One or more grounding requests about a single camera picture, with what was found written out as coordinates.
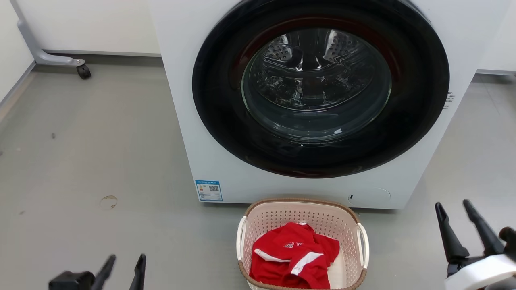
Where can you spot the white front-load washing machine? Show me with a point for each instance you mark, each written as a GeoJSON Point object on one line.
{"type": "Point", "coordinates": [181, 80]}

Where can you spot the black caster wheel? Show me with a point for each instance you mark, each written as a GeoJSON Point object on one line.
{"type": "Point", "coordinates": [84, 71]}

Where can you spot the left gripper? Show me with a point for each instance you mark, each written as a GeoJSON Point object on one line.
{"type": "Point", "coordinates": [70, 281]}

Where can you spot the grey metal frame leg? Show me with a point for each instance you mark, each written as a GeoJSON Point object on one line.
{"type": "Point", "coordinates": [44, 58]}

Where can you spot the round black washer door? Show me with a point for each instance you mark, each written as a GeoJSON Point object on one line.
{"type": "Point", "coordinates": [219, 100]}

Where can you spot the beige perforated laundry basket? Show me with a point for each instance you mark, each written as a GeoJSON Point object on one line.
{"type": "Point", "coordinates": [282, 213]}

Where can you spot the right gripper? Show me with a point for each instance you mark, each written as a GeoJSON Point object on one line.
{"type": "Point", "coordinates": [481, 272]}

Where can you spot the white cloth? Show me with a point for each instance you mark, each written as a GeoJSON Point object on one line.
{"type": "Point", "coordinates": [338, 270]}

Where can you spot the round white filter cover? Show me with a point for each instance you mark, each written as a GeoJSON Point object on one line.
{"type": "Point", "coordinates": [371, 196]}

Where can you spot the blue energy label sticker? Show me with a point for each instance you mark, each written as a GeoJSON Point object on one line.
{"type": "Point", "coordinates": [209, 191]}

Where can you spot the red garment with white stripes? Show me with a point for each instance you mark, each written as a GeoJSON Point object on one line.
{"type": "Point", "coordinates": [286, 262]}

